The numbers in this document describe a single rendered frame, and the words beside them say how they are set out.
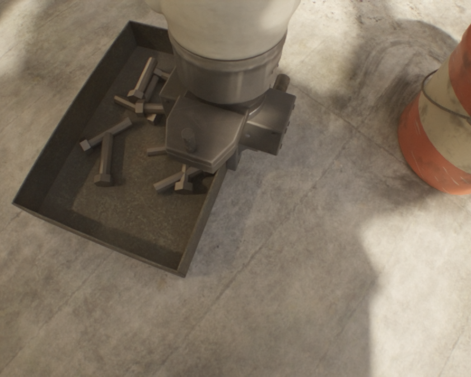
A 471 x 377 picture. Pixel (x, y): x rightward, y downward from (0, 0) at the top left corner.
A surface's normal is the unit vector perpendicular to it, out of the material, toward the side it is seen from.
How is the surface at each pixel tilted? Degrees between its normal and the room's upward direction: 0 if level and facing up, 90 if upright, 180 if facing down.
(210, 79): 90
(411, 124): 90
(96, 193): 0
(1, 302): 0
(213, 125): 0
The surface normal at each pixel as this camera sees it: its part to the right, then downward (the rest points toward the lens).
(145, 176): 0.05, -0.36
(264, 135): -0.32, 0.87
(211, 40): -0.23, 0.97
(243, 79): 0.27, 0.90
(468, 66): -0.99, 0.07
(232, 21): 0.02, 0.96
